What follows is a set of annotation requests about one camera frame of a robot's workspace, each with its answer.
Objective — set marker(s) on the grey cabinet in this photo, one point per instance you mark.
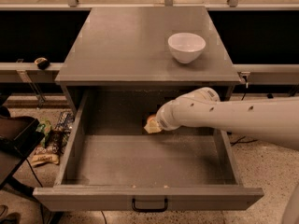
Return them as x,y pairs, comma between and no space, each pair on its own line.
129,46

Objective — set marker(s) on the white ceramic bowl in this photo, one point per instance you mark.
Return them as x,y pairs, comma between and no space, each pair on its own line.
186,47

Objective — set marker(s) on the snack bag on floor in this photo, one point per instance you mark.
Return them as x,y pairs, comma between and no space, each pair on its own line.
43,155

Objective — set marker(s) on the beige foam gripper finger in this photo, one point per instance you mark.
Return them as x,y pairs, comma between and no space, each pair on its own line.
152,126

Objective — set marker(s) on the black table left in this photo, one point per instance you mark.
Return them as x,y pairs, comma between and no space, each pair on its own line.
18,138

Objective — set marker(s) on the green snack bag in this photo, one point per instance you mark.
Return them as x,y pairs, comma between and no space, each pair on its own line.
44,127

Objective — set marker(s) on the black tape measure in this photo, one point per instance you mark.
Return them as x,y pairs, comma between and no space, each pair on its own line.
42,63

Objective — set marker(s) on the metal rail shelf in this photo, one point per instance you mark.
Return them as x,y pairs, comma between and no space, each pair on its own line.
10,72

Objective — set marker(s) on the grey open top drawer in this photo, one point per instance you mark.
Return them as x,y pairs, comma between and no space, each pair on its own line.
110,160

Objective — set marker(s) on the black wire basket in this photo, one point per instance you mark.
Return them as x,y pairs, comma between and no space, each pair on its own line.
65,121

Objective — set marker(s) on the black drawer handle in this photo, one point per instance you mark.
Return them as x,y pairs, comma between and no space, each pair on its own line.
149,206

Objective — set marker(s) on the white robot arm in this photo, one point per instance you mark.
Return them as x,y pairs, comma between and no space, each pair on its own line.
274,120

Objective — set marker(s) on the orange fruit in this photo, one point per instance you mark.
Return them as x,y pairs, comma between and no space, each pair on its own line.
150,118

